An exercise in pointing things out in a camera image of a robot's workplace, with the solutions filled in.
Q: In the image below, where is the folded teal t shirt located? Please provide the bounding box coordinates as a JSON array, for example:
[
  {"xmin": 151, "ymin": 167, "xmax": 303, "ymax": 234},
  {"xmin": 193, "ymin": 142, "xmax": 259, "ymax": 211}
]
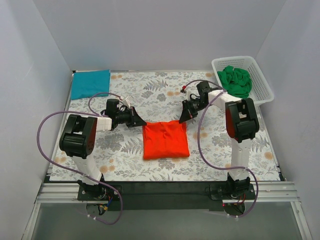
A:
[{"xmin": 70, "ymin": 70, "xmax": 111, "ymax": 100}]

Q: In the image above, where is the crumpled green t shirt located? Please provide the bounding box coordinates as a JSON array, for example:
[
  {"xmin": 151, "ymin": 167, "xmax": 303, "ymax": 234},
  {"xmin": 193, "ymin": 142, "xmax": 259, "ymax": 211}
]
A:
[{"xmin": 217, "ymin": 65, "xmax": 252, "ymax": 99}]

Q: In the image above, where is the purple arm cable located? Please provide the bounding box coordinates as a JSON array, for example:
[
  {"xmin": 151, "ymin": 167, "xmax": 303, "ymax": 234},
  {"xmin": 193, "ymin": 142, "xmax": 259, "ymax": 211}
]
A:
[
  {"xmin": 36, "ymin": 92, "xmax": 125, "ymax": 225},
  {"xmin": 181, "ymin": 79, "xmax": 260, "ymax": 219}
]

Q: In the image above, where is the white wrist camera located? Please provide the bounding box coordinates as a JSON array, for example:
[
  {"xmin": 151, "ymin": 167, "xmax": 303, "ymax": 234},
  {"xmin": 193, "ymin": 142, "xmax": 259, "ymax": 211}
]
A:
[
  {"xmin": 121, "ymin": 95, "xmax": 132, "ymax": 109},
  {"xmin": 180, "ymin": 85, "xmax": 199, "ymax": 101}
]

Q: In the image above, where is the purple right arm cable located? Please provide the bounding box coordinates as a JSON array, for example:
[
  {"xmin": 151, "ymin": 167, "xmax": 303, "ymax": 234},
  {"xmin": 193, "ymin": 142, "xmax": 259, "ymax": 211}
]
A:
[{"xmin": 181, "ymin": 79, "xmax": 260, "ymax": 219}]

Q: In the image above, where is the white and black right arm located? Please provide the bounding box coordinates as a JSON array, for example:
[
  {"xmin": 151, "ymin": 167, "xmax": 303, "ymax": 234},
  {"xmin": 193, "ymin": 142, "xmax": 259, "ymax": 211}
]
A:
[{"xmin": 179, "ymin": 79, "xmax": 260, "ymax": 199}]

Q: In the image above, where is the orange t shirt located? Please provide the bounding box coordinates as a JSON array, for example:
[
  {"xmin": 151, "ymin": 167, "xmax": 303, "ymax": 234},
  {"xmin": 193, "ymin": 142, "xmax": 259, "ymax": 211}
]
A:
[{"xmin": 142, "ymin": 120, "xmax": 190, "ymax": 160}]

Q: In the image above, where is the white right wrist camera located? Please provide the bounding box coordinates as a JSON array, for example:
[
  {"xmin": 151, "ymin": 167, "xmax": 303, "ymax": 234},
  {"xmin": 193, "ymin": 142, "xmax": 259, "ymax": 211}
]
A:
[{"xmin": 180, "ymin": 85, "xmax": 199, "ymax": 101}]

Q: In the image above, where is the aluminium frame rail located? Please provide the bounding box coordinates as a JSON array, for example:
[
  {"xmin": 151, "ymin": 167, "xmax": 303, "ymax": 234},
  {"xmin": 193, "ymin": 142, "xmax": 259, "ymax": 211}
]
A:
[{"xmin": 36, "ymin": 181, "xmax": 301, "ymax": 203}]

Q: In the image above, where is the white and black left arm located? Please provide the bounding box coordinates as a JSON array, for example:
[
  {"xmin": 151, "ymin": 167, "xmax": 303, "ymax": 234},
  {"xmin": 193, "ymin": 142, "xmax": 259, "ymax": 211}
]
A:
[{"xmin": 59, "ymin": 99, "xmax": 147, "ymax": 200}]

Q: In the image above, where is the white plastic basket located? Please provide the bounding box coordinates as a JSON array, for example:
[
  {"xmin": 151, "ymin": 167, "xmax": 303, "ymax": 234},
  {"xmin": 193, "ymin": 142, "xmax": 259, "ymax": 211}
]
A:
[{"xmin": 211, "ymin": 56, "xmax": 274, "ymax": 107}]

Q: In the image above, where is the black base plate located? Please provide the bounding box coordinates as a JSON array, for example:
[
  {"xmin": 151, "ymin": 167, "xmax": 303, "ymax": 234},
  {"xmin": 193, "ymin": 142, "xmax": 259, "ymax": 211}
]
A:
[{"xmin": 77, "ymin": 180, "xmax": 256, "ymax": 212}]

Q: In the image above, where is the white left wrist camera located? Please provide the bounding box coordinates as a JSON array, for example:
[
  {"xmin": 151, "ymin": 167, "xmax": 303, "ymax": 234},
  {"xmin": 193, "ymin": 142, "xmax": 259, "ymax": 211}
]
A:
[{"xmin": 121, "ymin": 95, "xmax": 132, "ymax": 109}]

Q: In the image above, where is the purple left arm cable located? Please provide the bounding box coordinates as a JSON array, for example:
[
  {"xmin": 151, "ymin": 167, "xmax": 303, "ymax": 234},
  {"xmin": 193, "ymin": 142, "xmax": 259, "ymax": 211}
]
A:
[{"xmin": 36, "ymin": 92, "xmax": 125, "ymax": 225}]

